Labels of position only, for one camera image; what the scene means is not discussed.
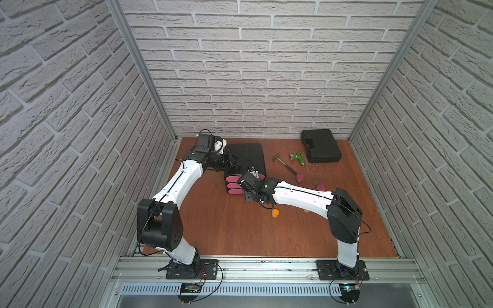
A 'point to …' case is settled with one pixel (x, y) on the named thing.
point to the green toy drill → (298, 155)
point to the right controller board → (350, 292)
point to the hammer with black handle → (277, 158)
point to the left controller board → (189, 287)
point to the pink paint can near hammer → (300, 178)
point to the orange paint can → (275, 213)
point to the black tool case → (321, 145)
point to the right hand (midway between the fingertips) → (253, 189)
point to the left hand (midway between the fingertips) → (241, 159)
